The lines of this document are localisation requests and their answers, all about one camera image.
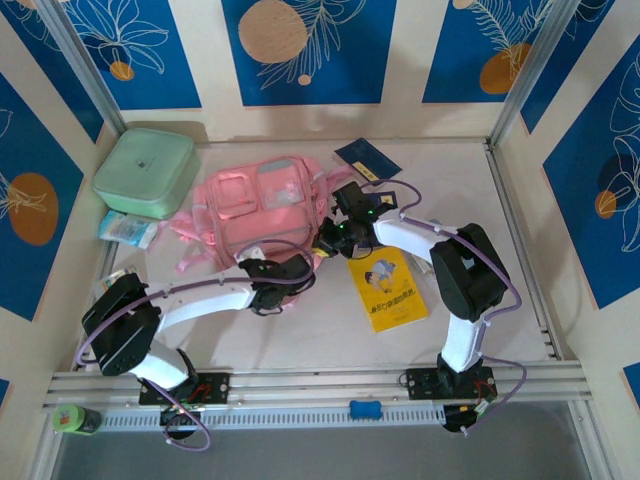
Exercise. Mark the pink school backpack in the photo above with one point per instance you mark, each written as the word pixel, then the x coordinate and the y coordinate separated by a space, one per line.
pixel 260 225

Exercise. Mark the yellow cartoon cover book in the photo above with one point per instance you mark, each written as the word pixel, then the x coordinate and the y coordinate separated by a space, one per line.
pixel 395 305

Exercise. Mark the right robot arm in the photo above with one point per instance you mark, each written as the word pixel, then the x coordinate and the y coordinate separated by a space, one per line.
pixel 470 275

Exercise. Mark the blue white tissue pack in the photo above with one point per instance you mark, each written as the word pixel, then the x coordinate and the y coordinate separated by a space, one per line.
pixel 127 230

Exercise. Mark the mint green square case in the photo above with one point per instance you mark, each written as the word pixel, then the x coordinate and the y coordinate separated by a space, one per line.
pixel 145 170

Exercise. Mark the blue bone-shaped clip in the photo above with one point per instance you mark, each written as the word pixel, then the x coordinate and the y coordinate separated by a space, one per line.
pixel 365 409

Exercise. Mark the small black controller board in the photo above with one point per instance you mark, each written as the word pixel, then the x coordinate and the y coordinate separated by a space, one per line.
pixel 175 419
pixel 460 421

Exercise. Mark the green tape roll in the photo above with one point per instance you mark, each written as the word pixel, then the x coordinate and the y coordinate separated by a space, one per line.
pixel 70 419

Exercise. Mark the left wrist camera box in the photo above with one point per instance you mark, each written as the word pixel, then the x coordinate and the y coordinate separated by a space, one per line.
pixel 252 255

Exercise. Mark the aluminium mounting rail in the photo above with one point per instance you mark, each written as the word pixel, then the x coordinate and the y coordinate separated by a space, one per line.
pixel 320 385

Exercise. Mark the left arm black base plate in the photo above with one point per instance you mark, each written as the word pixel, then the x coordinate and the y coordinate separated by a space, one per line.
pixel 215 387

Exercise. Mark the aluminium side rail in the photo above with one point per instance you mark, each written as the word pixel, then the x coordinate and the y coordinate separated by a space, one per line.
pixel 507 200

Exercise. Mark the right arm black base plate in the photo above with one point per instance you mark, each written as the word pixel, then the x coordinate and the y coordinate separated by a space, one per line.
pixel 422 384

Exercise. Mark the aluminium frame post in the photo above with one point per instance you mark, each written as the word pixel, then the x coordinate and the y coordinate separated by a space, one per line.
pixel 534 65
pixel 83 65

